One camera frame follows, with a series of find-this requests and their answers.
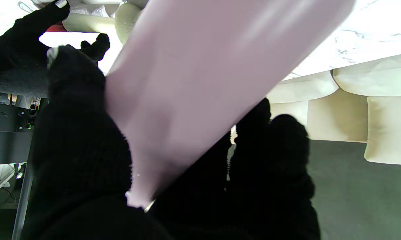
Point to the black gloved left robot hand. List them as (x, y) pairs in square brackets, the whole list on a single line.
[(80, 156)]

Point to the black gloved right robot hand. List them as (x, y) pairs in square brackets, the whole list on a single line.
[(20, 53)]

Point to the pink thermos body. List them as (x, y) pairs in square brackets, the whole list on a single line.
[(214, 80)]

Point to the dark equipment desk with clutter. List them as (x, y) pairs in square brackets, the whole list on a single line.
[(7, 133)]

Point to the cream sofa seat cushion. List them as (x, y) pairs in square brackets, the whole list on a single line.
[(377, 78), (304, 88)]

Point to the cream fabric sofa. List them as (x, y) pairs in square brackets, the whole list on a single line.
[(354, 110)]

